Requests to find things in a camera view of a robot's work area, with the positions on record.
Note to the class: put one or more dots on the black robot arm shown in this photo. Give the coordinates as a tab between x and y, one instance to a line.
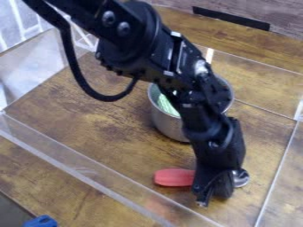
139	48

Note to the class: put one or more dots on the clear acrylic corner bracket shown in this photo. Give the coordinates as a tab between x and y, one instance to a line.
83	39

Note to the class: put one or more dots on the black strip on table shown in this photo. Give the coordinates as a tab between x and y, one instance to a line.
231	18

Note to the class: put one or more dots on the green knitted toy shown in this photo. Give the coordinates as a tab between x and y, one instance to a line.
165	106

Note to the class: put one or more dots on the stainless steel pot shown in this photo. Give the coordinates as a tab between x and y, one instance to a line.
168	124

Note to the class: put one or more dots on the clear acrylic enclosure wall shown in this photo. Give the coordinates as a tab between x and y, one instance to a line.
77	158

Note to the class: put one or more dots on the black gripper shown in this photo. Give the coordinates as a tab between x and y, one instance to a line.
216	139

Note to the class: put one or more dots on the pink handled metal spoon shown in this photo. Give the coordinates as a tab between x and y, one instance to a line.
179	177

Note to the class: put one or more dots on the blue object at bottom edge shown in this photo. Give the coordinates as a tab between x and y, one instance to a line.
40	221

